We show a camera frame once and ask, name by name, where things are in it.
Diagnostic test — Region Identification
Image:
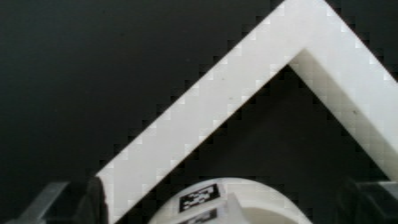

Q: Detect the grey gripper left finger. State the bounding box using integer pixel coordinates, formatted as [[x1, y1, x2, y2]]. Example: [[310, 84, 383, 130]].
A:
[[11, 177, 111, 224]]

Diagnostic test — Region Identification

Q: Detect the white round stool seat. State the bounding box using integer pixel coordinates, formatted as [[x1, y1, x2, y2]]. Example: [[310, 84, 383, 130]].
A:
[[148, 178, 313, 224]]

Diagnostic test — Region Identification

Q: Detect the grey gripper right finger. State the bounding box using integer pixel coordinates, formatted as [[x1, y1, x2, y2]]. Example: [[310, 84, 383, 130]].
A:
[[340, 180, 398, 224]]

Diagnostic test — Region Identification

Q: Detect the white stool leg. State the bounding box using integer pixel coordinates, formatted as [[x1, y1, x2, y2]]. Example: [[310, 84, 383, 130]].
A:
[[175, 194, 249, 224]]

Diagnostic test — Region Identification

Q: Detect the white U-shaped fence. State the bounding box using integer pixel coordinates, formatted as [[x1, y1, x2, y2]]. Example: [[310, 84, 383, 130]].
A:
[[98, 0, 398, 222]]

